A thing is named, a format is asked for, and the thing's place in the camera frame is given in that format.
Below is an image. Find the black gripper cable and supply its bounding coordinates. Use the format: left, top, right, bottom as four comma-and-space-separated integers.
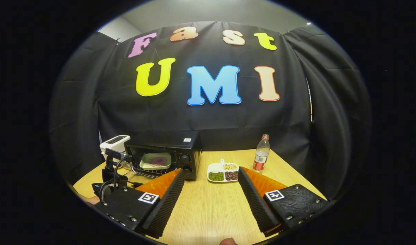
98, 155, 130, 202

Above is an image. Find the white toaster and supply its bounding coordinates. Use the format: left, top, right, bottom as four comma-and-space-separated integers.
99, 135, 131, 168

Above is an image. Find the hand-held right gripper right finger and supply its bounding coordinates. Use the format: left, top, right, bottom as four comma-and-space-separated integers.
237, 166, 330, 238

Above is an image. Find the cream square plate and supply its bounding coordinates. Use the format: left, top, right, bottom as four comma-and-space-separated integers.
139, 152, 172, 171

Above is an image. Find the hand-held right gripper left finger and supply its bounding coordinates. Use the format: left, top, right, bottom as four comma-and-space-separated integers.
93, 168, 185, 239

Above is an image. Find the black electric oven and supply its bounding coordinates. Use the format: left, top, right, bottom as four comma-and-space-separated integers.
124, 137, 202, 181

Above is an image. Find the white divided dish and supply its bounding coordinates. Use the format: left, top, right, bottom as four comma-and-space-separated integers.
207, 159, 240, 183

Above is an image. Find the black backdrop cloth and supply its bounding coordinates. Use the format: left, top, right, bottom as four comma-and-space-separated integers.
48, 21, 373, 201

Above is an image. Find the clear plastic water bottle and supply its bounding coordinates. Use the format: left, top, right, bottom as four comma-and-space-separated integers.
252, 134, 271, 172

